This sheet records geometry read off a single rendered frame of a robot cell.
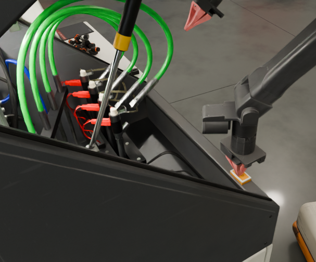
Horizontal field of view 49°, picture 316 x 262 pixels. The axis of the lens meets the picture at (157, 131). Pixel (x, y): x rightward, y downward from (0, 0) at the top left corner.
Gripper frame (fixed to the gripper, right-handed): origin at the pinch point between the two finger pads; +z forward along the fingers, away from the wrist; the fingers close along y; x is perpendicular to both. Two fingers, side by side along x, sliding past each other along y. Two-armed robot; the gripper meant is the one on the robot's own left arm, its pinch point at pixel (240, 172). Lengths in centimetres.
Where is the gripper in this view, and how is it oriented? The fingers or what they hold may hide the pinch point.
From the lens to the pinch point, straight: 93.3
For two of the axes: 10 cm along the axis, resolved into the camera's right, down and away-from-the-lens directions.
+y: 4.8, 5.3, -7.0
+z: 0.8, 7.6, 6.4
